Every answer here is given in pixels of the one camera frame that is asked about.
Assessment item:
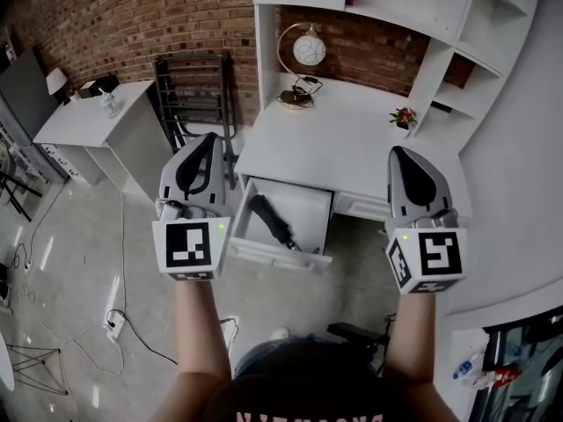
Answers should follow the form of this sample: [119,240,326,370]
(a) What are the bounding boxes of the person's dark shirt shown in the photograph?
[201,333,450,422]

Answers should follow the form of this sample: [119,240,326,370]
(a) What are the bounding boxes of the red snack packet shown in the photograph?
[480,364,523,389]

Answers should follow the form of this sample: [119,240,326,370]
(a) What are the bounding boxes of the gold globe table lamp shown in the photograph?
[275,21,328,111]

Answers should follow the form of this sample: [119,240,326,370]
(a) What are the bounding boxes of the white power strip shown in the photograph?
[102,309,129,343]

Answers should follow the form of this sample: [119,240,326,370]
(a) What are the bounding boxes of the person's right forearm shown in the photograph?
[381,291,461,422]

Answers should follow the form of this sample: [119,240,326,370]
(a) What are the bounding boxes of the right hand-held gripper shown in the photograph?
[384,145,468,295]

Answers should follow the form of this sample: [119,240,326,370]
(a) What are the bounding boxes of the round white wire-leg table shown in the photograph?
[0,331,69,397]

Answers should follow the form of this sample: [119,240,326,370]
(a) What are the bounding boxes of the black framed glass door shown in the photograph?
[464,304,563,422]

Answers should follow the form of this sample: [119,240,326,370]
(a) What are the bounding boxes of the person's blue jeans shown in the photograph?
[232,338,309,377]

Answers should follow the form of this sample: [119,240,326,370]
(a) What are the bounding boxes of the black power cable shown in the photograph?
[106,309,179,367]

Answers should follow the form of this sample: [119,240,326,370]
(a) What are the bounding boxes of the small potted red flower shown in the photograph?
[388,105,420,132]

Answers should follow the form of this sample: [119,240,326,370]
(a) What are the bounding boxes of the black folding rack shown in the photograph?
[152,52,241,191]

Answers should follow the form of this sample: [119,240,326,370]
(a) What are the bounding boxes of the white desk with hutch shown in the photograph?
[232,0,545,254]

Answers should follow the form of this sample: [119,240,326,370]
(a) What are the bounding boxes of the plain white side desk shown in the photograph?
[32,79,175,191]

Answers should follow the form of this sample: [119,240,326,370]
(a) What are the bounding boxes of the black stool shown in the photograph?
[326,317,393,360]

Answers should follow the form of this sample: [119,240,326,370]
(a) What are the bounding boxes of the small white shade lamp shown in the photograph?
[44,67,72,106]

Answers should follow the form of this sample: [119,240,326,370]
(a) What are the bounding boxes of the grey refrigerator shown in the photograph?
[0,46,69,185]

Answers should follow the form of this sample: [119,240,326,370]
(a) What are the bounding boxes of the black legged chair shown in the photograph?
[0,164,46,224]

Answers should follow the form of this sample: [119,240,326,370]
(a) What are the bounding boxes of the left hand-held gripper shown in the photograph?
[151,132,232,283]

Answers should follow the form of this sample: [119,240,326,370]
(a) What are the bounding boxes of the person's left forearm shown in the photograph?
[150,279,233,422]

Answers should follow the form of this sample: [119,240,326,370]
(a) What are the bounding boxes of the black box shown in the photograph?
[78,74,121,101]

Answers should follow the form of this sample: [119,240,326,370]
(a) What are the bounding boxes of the black umbrella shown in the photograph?
[250,193,322,255]

